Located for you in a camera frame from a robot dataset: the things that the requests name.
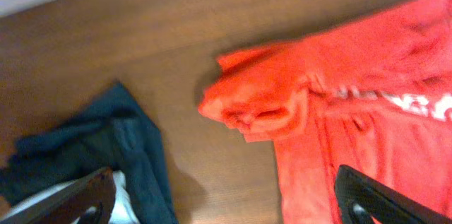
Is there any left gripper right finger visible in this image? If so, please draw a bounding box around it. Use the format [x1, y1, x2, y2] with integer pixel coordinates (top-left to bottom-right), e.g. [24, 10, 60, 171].
[334, 165, 451, 224]

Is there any light grey crumpled garment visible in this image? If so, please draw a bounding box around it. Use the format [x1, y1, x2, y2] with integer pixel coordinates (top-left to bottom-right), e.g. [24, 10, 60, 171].
[1, 171, 140, 224]

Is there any orange FRAM t-shirt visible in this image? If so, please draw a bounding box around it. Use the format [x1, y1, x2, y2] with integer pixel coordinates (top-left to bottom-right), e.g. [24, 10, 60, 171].
[198, 0, 451, 223]

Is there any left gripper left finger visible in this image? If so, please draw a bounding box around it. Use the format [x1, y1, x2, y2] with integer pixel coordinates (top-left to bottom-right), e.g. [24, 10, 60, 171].
[1, 167, 116, 224]

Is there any navy blue folded garment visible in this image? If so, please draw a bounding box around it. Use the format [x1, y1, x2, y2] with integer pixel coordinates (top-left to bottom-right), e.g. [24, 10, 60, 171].
[1, 83, 177, 223]

